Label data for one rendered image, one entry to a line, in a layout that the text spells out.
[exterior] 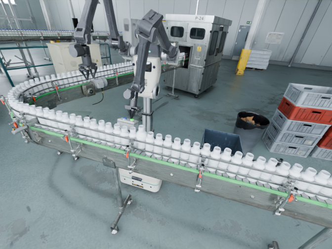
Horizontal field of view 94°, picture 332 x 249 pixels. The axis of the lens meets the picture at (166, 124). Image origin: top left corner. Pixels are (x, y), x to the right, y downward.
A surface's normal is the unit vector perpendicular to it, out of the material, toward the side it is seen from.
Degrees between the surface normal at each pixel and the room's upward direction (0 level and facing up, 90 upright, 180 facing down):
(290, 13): 90
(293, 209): 90
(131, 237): 0
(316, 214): 90
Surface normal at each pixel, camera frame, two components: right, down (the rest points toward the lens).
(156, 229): 0.07, -0.84
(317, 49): -0.28, 0.50
